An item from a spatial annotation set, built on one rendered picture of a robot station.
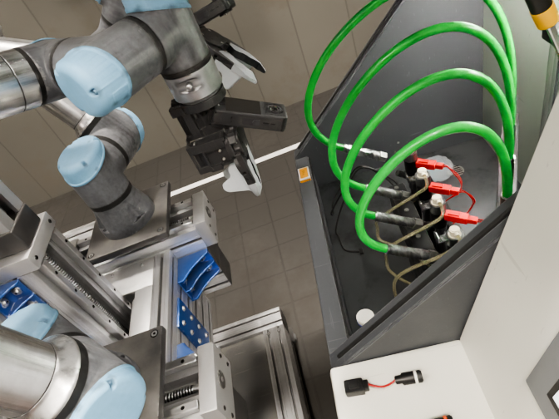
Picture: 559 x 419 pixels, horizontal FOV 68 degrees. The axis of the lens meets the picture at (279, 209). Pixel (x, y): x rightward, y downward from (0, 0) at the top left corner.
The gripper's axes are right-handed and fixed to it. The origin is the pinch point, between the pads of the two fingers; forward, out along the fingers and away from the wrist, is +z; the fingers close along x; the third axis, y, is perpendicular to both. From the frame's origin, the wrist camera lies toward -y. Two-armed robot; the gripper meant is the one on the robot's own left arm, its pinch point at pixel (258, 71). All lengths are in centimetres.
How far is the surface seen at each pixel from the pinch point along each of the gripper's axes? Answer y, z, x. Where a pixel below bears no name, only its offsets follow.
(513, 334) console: -6, 46, 46
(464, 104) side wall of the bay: -12, 50, -34
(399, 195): 1.2, 36.3, 12.0
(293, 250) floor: 106, 56, -92
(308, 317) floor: 104, 71, -51
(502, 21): -31.5, 31.1, 5.1
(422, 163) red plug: -4.3, 38.1, 4.6
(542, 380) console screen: -7, 47, 52
